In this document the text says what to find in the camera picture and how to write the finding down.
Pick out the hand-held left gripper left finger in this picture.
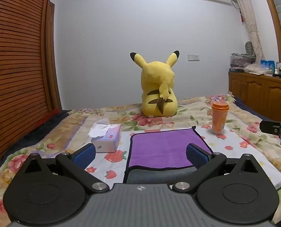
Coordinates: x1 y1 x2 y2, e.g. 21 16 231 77
24 143 109 193

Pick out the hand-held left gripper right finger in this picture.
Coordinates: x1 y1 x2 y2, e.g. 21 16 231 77
172 143 259 193

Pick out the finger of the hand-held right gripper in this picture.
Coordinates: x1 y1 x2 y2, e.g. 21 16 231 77
259 120 281 147

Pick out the purple towel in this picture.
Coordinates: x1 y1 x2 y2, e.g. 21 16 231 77
128 126 213 169

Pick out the grey towel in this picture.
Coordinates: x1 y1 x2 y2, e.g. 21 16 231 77
123 166 199 184

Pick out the floral bed sheet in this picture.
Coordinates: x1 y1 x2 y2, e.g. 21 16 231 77
0 95 281 227

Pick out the tissue box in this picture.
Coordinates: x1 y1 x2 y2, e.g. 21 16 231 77
88 120 122 153

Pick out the white strawberry print cloth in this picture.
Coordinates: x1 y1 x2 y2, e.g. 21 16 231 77
84 122 281 190

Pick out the wooden cabinet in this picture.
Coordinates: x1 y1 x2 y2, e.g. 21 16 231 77
228 72 281 123

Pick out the orange plastic cup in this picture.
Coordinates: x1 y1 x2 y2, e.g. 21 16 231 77
211 101 230 134

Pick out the blue box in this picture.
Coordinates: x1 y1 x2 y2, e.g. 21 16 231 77
260 59 276 74

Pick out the dark blue blanket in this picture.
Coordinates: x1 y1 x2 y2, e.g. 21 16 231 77
0 109 71 182

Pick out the clear storage bag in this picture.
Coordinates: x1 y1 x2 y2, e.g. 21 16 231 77
230 53 257 70

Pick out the yellow plush toy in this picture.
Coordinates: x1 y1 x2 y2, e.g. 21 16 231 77
130 50 180 118

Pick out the beige curtain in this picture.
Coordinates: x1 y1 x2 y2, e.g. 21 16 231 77
227 0 265 65

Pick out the slatted wooden wardrobe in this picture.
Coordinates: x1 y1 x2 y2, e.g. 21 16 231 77
0 0 63 179

